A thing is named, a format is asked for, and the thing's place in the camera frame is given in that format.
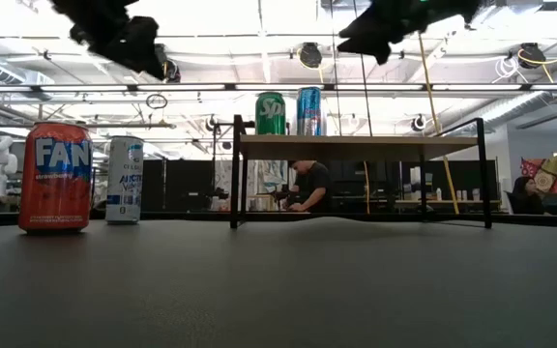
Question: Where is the hanging black cable ring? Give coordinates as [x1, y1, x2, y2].
[145, 93, 169, 110]

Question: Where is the red Fanta strawberry can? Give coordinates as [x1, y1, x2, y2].
[17, 121, 94, 234]

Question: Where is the person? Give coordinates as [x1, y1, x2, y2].
[285, 159, 334, 214]
[509, 176, 546, 216]

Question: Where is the green Sprite soda can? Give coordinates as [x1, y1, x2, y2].
[254, 91, 287, 136]

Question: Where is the black partition panel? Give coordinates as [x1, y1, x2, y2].
[141, 159, 215, 213]

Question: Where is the black aluminium table frame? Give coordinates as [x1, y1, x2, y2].
[0, 210, 557, 229]

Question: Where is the teal blue slim energy can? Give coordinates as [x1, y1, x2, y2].
[296, 86, 324, 137]

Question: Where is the colourful patchwork quilt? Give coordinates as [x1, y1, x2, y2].
[520, 154, 557, 208]

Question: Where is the black table mat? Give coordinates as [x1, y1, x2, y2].
[0, 216, 557, 348]

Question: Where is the white Celsius Arctic Vibe can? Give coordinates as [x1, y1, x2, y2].
[105, 135, 145, 225]

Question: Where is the wooden shelf with black frame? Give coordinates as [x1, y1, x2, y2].
[229, 114, 494, 230]

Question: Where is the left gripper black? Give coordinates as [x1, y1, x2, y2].
[50, 0, 167, 81]

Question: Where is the orange hanging cable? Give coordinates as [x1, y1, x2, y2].
[417, 32, 460, 216]

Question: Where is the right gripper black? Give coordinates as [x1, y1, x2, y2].
[336, 0, 482, 66]

